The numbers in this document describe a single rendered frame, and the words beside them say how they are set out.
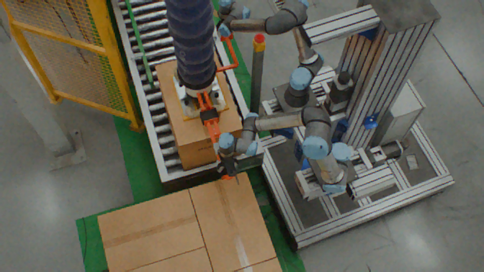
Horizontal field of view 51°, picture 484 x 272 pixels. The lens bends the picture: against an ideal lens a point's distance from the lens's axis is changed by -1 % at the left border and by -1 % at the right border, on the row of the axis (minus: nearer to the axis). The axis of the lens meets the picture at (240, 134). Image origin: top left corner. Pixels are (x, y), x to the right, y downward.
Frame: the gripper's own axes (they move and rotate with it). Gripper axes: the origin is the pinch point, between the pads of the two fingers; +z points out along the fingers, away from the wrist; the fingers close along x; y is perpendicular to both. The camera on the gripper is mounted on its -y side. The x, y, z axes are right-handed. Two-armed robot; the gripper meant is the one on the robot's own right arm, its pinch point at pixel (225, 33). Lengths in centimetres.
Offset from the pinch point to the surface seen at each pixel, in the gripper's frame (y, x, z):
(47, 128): -3, -131, 62
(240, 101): 24, 3, 48
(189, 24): 40, -29, -67
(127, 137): -5, -82, 108
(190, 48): 39, -30, -47
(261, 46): 10.2, 21.1, 9.1
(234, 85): 9.8, 3.3, 48.3
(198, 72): 40, -27, -25
